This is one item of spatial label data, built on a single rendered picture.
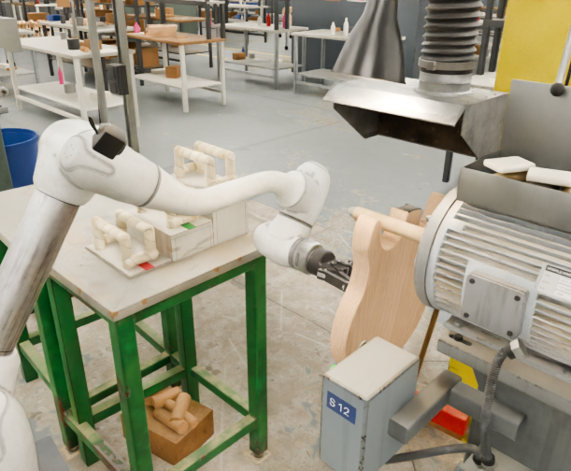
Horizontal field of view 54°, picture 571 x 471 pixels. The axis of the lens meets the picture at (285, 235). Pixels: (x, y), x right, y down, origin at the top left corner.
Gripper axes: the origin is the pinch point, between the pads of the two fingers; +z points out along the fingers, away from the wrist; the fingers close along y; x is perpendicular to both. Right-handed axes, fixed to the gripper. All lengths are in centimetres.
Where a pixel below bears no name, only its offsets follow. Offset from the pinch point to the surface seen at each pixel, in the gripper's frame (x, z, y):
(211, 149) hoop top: 16, -78, -10
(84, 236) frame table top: -17, -101, 22
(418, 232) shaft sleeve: 19.9, 11.7, 9.6
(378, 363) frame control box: 2.1, 21.2, 31.6
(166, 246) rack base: -10, -68, 13
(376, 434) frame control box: -8.1, 25.7, 35.7
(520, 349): 11.7, 40.5, 23.2
